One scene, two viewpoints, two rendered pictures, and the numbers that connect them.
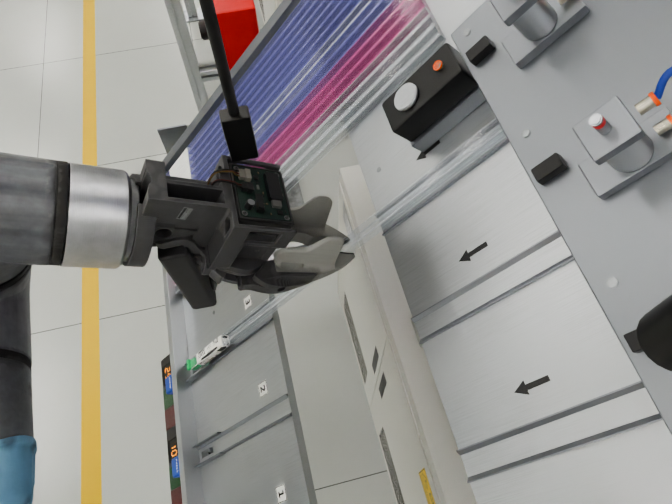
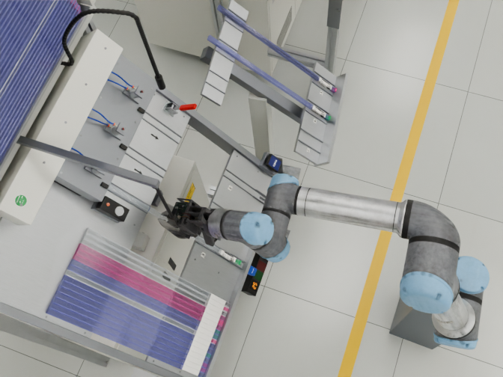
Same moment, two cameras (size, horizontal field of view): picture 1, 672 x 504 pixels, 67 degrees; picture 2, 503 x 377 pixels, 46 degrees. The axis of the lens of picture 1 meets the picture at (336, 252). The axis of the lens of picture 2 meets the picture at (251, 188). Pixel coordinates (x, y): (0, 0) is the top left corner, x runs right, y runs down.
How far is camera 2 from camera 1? 130 cm
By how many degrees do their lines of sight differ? 49
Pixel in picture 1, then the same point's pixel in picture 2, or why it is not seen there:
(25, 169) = (228, 221)
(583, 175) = (120, 139)
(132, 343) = not seen: outside the picture
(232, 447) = not seen: hidden behind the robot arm
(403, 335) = (152, 247)
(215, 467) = not seen: hidden behind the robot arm
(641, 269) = (131, 118)
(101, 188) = (215, 215)
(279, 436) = (220, 201)
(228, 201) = (188, 207)
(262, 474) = (233, 199)
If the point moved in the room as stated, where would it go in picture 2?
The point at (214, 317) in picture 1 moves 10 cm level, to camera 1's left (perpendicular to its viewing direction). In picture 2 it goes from (219, 270) to (247, 289)
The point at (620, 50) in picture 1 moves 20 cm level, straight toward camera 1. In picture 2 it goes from (94, 146) to (171, 117)
